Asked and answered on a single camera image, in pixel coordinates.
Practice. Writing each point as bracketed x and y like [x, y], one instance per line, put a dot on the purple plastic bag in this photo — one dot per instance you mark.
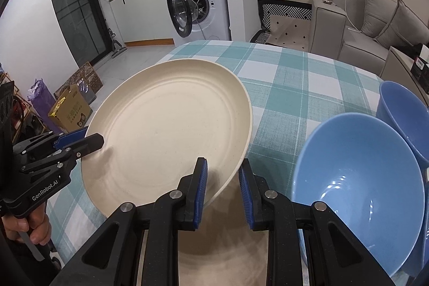
[42, 101]

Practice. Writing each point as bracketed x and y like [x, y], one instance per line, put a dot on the white kitchen counter cabinets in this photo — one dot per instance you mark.
[140, 18]

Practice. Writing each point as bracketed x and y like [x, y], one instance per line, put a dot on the teal checked tablecloth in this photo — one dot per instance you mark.
[301, 78]

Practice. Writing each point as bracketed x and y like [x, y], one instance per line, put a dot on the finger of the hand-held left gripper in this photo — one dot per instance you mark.
[70, 138]
[88, 143]

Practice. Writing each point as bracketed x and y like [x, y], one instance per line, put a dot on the black chair with patterned cushion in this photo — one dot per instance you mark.
[288, 31]

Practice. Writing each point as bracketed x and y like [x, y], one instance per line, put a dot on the person's left hand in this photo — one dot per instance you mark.
[40, 222]

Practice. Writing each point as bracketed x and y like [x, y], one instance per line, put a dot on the yellow cardboard box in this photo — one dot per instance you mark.
[72, 108]

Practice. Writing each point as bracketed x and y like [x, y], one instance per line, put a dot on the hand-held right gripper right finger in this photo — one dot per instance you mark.
[244, 199]

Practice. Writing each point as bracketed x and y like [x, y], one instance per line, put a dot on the dark glass door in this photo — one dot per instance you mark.
[77, 4]

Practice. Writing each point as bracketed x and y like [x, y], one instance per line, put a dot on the cream round plate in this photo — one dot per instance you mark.
[224, 249]
[167, 125]

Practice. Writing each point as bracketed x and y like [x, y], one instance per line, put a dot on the blue bowl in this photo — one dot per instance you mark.
[355, 178]
[402, 111]

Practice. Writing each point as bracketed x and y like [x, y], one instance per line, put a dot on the grey sofa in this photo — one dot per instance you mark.
[355, 48]

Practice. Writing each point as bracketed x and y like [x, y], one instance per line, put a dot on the white washing machine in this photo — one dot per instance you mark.
[214, 4]

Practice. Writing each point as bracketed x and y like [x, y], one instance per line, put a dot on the black open box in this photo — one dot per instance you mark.
[420, 70]

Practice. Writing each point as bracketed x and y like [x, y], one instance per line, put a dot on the grey pillow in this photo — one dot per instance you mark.
[378, 11]
[405, 24]

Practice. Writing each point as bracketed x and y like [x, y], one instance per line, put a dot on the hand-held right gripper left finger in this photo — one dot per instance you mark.
[201, 192]

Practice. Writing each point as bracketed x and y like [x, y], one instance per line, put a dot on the grey bedside cabinet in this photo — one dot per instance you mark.
[398, 68]

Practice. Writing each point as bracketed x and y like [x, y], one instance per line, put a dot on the brown patterned box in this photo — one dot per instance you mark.
[90, 75]

